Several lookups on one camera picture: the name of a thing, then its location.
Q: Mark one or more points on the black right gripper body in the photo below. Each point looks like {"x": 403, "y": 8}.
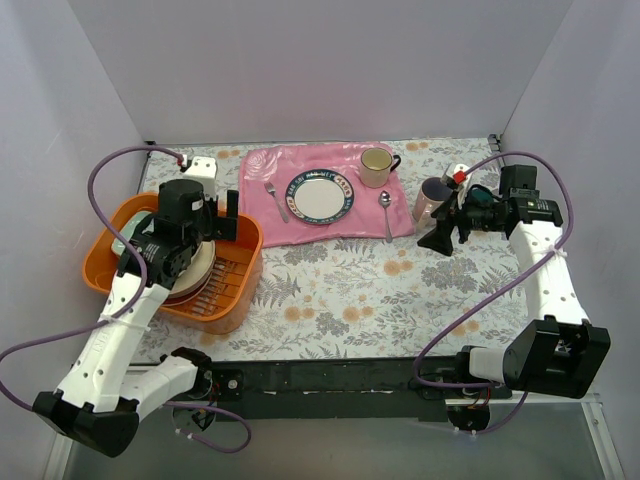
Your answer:
{"x": 454, "y": 220}

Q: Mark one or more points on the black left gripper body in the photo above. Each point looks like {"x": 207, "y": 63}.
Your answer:
{"x": 226, "y": 223}

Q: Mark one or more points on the pink mug purple inside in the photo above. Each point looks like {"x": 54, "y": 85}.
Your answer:
{"x": 432, "y": 193}

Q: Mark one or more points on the cream and pink branch plate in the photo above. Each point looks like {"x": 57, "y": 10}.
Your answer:
{"x": 197, "y": 273}

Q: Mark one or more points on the dark green mug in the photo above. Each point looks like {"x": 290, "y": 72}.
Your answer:
{"x": 480, "y": 195}

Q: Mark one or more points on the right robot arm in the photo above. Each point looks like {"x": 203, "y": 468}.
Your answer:
{"x": 559, "y": 351}

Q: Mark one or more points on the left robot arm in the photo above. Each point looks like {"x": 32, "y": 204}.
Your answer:
{"x": 171, "y": 252}

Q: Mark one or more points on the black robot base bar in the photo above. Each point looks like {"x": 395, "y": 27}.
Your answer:
{"x": 332, "y": 388}

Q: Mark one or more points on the orange plastic bin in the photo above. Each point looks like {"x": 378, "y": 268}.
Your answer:
{"x": 222, "y": 303}

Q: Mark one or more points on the metal fork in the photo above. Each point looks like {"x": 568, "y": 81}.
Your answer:
{"x": 270, "y": 188}

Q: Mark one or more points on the pink cloth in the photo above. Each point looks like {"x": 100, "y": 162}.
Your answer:
{"x": 280, "y": 164}

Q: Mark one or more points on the metal spoon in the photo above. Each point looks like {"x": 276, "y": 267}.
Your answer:
{"x": 384, "y": 201}

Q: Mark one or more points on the floral tablecloth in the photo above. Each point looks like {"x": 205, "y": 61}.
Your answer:
{"x": 362, "y": 298}

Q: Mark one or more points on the white plate green rim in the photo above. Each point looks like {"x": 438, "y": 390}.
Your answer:
{"x": 320, "y": 196}

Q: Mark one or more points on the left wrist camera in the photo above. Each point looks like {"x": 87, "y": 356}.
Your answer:
{"x": 203, "y": 170}

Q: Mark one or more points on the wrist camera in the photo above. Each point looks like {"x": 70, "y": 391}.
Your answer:
{"x": 458, "y": 179}
{"x": 203, "y": 170}

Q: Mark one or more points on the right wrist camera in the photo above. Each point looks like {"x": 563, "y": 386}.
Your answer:
{"x": 458, "y": 179}

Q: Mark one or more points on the cream mug black handle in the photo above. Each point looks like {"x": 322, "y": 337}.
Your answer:
{"x": 376, "y": 165}

